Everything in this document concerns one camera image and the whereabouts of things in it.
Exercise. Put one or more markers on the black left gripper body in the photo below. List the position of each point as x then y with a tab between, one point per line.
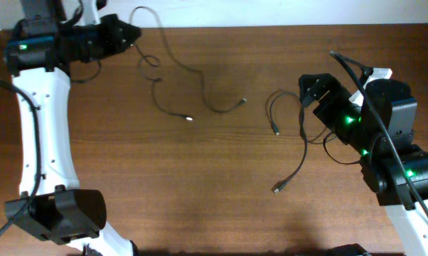
99	43

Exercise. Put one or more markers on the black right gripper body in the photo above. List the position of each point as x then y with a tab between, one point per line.
338	116

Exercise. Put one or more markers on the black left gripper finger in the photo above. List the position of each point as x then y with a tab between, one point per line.
127	38
126	29

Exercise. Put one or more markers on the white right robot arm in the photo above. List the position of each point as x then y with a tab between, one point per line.
378	123

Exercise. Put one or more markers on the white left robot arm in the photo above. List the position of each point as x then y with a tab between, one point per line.
52	206

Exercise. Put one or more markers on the black base at table edge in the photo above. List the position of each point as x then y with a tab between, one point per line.
348	250

